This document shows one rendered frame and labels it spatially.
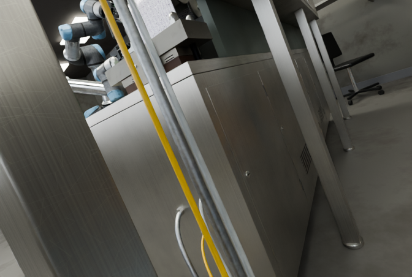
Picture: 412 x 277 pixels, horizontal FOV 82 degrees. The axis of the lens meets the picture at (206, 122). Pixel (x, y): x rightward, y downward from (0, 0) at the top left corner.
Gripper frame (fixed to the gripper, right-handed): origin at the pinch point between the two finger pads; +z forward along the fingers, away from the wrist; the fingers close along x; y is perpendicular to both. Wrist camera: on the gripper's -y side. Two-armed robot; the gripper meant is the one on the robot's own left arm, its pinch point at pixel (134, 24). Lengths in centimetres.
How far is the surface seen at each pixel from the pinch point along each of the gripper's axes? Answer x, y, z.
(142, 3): -8.5, 9.9, 11.6
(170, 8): -8.5, 10.6, 26.1
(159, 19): -8.5, 5.5, 21.4
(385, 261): -2, -54, 130
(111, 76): -28.1, -17.1, 17.7
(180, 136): -64, -5, 73
